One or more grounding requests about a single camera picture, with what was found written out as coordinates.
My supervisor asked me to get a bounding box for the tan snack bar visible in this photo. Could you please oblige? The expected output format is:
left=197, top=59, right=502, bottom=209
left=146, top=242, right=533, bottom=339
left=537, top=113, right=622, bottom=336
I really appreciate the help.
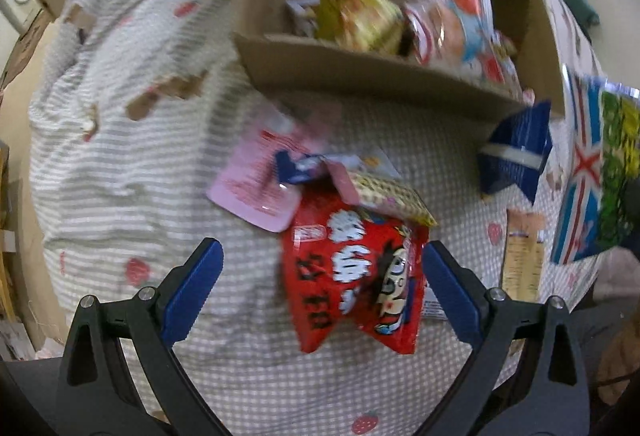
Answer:
left=501, top=209, right=546, bottom=303

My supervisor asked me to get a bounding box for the gold snack bag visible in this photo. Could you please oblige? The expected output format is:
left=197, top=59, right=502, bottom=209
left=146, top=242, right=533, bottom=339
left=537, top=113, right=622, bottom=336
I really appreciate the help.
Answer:
left=314, top=0, right=405, bottom=55

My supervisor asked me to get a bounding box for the beige wafer packet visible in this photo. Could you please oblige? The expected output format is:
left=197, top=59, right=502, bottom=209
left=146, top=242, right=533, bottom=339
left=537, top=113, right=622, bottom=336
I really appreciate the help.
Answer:
left=336, top=171, right=437, bottom=227

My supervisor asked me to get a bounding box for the blue white snack bag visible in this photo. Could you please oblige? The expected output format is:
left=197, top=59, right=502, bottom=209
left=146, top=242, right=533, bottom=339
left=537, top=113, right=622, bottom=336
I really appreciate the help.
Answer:
left=274, top=148, right=400, bottom=185

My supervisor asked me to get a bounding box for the union jack snack bag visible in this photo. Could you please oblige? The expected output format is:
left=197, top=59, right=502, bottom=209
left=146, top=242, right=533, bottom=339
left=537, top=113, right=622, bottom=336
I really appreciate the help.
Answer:
left=551, top=67, right=639, bottom=265

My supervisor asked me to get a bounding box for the pink blue shrimp cracker bag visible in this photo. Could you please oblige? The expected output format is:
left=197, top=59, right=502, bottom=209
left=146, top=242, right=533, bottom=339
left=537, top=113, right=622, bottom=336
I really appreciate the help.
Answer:
left=402, top=0, right=522, bottom=100

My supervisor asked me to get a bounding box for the red snack bag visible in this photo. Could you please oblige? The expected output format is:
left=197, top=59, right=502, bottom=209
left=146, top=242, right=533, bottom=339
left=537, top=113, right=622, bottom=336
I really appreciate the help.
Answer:
left=282, top=181, right=428, bottom=355

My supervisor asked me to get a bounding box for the dark blue snack bag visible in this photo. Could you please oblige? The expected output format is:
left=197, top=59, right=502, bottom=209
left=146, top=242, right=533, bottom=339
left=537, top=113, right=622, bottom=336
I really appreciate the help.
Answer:
left=477, top=101, right=553, bottom=205

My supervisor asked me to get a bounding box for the pink snack pouch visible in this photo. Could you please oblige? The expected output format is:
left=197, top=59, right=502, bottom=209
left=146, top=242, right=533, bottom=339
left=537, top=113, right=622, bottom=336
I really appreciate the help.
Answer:
left=206, top=101, right=342, bottom=233

